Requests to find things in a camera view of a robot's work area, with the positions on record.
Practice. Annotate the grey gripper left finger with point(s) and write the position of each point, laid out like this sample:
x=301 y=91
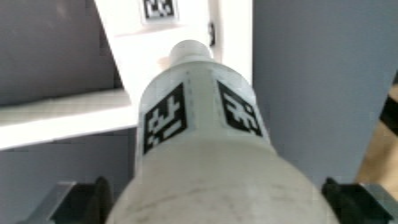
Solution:
x=78 y=204

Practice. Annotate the white lamp bulb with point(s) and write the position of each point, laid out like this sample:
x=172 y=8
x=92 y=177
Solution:
x=213 y=178

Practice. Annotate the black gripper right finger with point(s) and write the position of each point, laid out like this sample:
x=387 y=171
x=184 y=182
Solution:
x=362 y=202

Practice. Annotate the white lamp base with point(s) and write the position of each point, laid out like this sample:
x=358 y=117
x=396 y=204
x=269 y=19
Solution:
x=147 y=26

